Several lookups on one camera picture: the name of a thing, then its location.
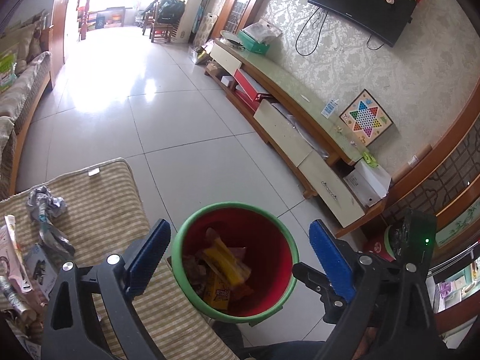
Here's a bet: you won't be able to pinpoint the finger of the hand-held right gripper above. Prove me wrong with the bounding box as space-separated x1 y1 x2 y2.
292 262 357 325

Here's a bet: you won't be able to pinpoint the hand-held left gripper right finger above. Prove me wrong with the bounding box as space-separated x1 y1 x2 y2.
308 219 439 360

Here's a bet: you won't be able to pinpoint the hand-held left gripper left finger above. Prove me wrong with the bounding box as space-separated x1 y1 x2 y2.
41 218 173 360

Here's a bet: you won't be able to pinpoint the brown wrapper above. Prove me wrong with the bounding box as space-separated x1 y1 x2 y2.
184 255 207 293

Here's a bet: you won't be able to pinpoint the red bin with green rim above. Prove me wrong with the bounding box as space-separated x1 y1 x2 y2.
171 202 299 327

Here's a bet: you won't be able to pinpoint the yellow snack packets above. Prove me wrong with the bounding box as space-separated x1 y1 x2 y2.
204 238 252 287

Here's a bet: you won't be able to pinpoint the yellow star carton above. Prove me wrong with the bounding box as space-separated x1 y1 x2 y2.
202 270 233 312

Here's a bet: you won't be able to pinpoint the pink cardboard box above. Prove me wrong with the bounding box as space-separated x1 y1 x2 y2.
0 214 34 295

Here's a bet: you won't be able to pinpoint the red round tin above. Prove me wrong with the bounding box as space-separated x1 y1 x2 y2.
363 227 399 263

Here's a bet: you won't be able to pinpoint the green striped table cloth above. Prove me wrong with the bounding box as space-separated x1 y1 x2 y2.
0 157 241 360

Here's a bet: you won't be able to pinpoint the white box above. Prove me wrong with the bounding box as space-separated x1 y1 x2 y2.
343 159 392 209

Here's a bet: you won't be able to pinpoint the wooden lattice partition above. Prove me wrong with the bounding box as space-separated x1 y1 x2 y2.
382 80 480 346
215 0 280 40

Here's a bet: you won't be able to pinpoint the dark foil bag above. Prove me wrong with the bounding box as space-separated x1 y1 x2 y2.
37 215 76 256

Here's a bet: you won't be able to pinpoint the small carton dark print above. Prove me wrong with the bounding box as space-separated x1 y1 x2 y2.
23 244 59 302

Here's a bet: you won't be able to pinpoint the colourful checkers board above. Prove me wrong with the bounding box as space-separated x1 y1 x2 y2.
339 89 394 148

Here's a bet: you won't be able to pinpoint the silver foil wrapper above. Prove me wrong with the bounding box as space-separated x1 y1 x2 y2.
0 275 38 323

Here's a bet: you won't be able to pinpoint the blue white card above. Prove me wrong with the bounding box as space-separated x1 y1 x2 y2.
321 98 340 118

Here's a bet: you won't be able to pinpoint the long wooden television cabinet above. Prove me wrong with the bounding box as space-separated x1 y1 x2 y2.
204 37 392 239

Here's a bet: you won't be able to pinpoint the red flat box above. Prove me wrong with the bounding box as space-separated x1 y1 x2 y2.
233 68 271 102

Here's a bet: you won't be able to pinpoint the open cardboard box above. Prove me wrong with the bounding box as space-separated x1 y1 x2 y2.
189 44 211 64

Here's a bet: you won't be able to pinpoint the beige striped sofa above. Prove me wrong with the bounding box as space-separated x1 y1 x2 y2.
0 11 53 199

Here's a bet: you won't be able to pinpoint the wooden chair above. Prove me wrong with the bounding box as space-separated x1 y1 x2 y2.
142 0 175 44

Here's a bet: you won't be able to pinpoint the green box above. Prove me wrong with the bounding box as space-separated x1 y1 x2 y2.
237 30 271 54

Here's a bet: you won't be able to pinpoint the green snack packet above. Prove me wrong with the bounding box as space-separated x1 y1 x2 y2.
0 50 17 94

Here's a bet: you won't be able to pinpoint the patterned leaning board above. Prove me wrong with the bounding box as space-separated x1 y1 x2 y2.
193 12 218 47

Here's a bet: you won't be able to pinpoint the black television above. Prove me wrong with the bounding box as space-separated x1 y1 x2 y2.
307 0 419 47

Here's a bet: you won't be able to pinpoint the white plastic bag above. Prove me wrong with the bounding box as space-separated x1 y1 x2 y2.
242 18 283 44

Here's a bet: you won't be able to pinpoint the beige cushion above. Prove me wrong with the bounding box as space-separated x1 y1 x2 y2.
11 22 42 64

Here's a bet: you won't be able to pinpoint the black backpack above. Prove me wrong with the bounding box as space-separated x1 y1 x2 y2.
155 0 186 25

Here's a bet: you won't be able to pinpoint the black television cable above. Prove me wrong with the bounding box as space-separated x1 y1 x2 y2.
295 7 327 58

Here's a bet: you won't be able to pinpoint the wooden post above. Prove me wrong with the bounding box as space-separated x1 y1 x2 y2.
77 0 91 42

